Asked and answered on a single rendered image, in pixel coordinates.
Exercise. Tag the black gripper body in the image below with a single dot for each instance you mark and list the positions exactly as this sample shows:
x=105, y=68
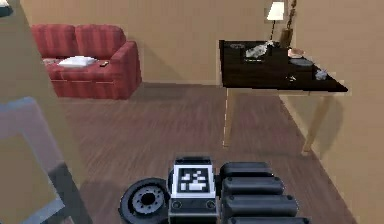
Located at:
x=144, y=202

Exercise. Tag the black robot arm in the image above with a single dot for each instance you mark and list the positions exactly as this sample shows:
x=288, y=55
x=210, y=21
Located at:
x=233, y=193

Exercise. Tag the grey framed picture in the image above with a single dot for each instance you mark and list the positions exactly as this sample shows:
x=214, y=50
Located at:
x=30, y=160

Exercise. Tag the black remote control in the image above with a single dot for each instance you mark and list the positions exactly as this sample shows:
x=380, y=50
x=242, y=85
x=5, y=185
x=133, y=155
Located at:
x=104, y=64

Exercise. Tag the red striped sofa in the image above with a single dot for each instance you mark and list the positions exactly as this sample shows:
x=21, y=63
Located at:
x=96, y=63

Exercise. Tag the white pillow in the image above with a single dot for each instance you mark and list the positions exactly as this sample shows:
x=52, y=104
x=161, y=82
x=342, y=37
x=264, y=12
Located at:
x=77, y=61

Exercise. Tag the black top wooden table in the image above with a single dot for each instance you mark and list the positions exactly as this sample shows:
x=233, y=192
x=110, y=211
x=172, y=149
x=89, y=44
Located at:
x=266, y=71

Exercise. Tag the grey crumpled cloth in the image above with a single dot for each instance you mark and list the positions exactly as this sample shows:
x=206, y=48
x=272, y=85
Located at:
x=258, y=50

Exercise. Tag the grey plate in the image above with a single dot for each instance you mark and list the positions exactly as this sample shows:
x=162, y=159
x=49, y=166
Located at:
x=301, y=62

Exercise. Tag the pink bowl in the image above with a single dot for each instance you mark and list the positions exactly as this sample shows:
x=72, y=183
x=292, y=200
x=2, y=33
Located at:
x=295, y=52

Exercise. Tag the brown vase with dry branches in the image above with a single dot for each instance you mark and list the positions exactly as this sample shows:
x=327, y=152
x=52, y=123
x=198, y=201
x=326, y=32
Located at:
x=287, y=31

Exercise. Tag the white shade floor lamp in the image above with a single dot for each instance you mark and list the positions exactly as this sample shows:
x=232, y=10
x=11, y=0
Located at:
x=276, y=13

